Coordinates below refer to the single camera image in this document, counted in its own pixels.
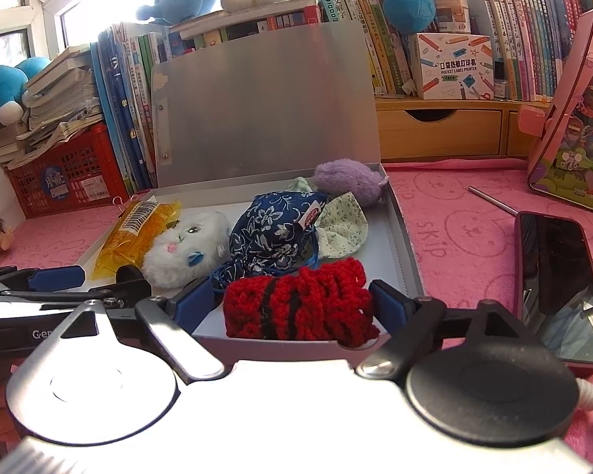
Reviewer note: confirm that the blue ball plush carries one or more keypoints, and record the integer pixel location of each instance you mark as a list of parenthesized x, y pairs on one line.
[(409, 7)]

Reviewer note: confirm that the green checked cloth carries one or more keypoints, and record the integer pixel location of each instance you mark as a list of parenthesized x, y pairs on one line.
[(343, 227)]

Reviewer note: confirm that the black binder clip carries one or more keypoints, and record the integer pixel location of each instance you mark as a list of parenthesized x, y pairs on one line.
[(124, 201)]

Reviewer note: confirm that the stack of books and papers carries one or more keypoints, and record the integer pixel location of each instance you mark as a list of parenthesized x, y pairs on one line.
[(54, 98)]

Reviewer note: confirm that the wooden drawer organizer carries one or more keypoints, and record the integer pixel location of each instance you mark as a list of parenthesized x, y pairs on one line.
[(440, 128)]

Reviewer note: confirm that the row of blue books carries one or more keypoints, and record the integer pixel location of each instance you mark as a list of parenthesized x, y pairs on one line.
[(123, 108)]

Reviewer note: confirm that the white box with pencil print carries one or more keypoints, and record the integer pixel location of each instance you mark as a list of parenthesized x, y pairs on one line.
[(449, 66)]

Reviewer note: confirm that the pink bunny print towel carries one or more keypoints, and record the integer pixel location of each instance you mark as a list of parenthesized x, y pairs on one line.
[(459, 237)]

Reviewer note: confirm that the row of upright books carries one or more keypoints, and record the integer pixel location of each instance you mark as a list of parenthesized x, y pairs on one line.
[(524, 34)]

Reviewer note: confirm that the metal rod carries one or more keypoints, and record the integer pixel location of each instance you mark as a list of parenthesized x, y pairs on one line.
[(494, 202)]

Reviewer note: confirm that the silver cardboard box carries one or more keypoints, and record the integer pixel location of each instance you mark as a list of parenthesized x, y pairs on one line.
[(267, 108)]

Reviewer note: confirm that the white plush cat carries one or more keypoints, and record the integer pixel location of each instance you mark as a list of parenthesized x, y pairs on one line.
[(183, 252)]

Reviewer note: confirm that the red plastic crate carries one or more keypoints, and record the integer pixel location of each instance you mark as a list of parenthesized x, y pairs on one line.
[(69, 177)]

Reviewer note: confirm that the pink triangular toy house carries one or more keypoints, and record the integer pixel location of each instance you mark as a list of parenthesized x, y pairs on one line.
[(578, 138)]

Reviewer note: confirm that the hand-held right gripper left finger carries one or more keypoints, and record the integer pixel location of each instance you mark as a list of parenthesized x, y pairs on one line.
[(193, 303)]

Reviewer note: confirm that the red crochet piece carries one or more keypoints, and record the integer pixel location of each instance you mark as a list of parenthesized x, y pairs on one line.
[(296, 306)]

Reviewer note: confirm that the blue round-headed plush toy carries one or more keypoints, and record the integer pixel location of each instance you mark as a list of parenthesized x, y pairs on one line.
[(5, 89)]

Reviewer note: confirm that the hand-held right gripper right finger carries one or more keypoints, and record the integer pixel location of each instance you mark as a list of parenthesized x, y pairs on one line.
[(391, 306)]

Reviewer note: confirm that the blue floral pouch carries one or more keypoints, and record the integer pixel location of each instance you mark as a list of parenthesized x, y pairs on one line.
[(272, 232)]

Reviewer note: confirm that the dark red smartphone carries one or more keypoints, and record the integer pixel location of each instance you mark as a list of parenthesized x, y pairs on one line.
[(558, 286)]

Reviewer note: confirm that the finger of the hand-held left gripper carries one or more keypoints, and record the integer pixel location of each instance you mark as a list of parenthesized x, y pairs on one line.
[(54, 277), (79, 297)]

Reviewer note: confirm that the orange snack packet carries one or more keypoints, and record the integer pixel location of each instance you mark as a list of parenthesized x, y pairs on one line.
[(128, 237)]

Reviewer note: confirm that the purple plush toy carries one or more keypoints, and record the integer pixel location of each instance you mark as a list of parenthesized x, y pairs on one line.
[(348, 180)]

